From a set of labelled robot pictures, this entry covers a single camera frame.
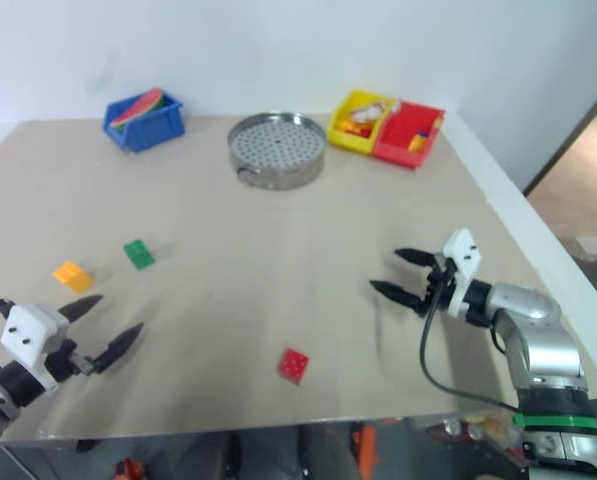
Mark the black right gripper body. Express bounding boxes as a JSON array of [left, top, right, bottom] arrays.
[[425, 253, 461, 314]]

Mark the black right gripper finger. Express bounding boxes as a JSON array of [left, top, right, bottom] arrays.
[[394, 247, 437, 270], [368, 279, 430, 317]]

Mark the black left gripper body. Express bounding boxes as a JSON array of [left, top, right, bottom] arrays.
[[44, 337, 97, 385]]

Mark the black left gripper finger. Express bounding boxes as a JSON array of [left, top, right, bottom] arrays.
[[57, 294, 104, 326], [89, 322, 145, 376]]

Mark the orange toy brick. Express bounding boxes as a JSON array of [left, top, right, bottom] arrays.
[[51, 260, 96, 294]]

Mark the green toy brick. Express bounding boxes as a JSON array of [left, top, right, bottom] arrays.
[[122, 239, 157, 272]]

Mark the red plastic storage bin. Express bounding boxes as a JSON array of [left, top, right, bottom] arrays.
[[373, 100, 447, 173]]

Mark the red object under table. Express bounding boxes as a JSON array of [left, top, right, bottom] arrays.
[[114, 456, 150, 480]]

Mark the red toy brick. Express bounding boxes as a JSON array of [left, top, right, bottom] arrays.
[[277, 347, 311, 386]]

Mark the yellow plastic storage bin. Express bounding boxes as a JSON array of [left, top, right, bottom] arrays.
[[327, 89, 400, 154]]

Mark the colourful snack bags pile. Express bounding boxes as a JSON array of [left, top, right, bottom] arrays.
[[436, 410, 523, 467]]

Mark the yellow orange toy food item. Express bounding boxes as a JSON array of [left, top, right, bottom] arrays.
[[336, 116, 374, 137]]

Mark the white toy food item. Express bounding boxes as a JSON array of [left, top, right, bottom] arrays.
[[349, 101, 387, 124]]

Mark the orange black object under table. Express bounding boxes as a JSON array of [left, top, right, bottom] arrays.
[[349, 421, 380, 480]]

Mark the pale box on floor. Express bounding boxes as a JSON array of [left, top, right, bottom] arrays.
[[574, 234, 597, 260]]

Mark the round perforated metal steamer tray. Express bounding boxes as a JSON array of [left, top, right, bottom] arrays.
[[227, 111, 327, 193]]

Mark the blue plastic storage bin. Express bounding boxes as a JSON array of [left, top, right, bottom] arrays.
[[102, 90, 186, 154]]

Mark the dark rounded shape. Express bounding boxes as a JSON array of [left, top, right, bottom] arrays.
[[227, 423, 360, 480]]

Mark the toy watermelon slice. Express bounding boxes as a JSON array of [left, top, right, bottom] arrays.
[[109, 88, 167, 129]]

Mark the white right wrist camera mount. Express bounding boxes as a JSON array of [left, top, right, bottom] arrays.
[[441, 227, 485, 318]]

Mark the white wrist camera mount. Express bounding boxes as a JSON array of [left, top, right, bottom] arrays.
[[441, 227, 485, 318], [0, 303, 70, 394]]

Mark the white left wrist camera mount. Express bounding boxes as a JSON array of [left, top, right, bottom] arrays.
[[0, 303, 70, 394]]

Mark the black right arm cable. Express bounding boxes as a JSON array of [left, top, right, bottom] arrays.
[[418, 263, 523, 414]]

